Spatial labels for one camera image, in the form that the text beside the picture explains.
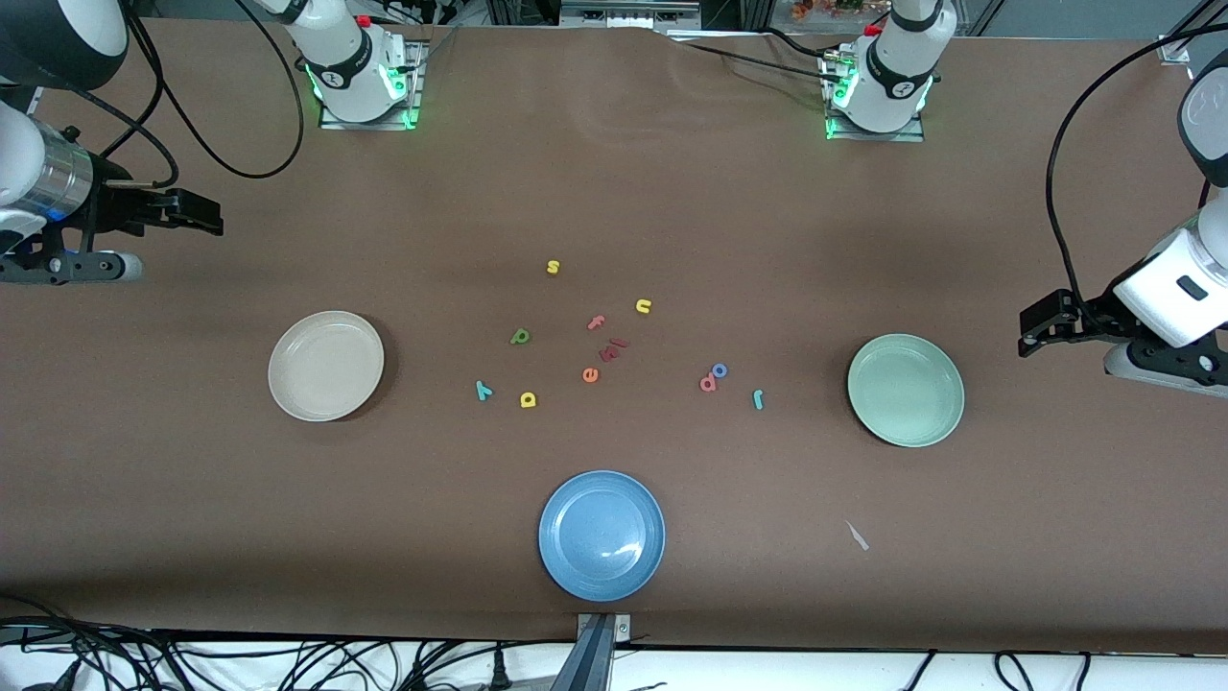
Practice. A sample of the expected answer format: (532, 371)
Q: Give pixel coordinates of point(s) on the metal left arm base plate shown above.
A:
(916, 136)

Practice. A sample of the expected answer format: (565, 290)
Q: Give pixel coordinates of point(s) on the blue plate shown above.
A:
(602, 536)

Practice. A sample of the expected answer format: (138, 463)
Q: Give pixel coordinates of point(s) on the brown table cover sheet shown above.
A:
(672, 192)

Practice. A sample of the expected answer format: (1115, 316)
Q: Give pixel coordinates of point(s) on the grey camera mount pole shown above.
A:
(590, 662)

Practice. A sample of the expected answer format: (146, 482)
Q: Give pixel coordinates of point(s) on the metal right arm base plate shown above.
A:
(414, 96)

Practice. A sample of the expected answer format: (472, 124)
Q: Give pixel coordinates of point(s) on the pale green plate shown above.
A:
(907, 392)

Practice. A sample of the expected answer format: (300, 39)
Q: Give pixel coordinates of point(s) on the green foam letter d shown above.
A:
(525, 337)

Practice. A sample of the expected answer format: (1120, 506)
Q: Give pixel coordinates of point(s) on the orange artificial flowers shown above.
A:
(825, 8)

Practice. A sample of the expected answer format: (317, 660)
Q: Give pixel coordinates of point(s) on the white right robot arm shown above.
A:
(350, 58)

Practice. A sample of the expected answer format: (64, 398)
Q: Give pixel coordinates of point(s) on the metal mount bracket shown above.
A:
(624, 629)

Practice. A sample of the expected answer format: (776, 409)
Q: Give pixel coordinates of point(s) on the metal corner bracket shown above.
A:
(1172, 50)

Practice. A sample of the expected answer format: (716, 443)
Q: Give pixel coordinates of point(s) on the black power plug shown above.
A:
(499, 667)

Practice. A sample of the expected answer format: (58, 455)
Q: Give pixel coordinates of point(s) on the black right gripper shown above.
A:
(108, 205)

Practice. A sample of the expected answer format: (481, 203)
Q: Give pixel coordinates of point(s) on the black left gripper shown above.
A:
(1094, 321)

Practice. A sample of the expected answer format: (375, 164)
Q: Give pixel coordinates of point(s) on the grey tape scrap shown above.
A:
(857, 536)

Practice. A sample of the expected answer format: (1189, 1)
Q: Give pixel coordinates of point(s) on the grey metal box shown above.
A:
(624, 14)

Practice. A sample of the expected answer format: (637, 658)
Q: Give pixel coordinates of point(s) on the beige brown plate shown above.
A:
(326, 367)

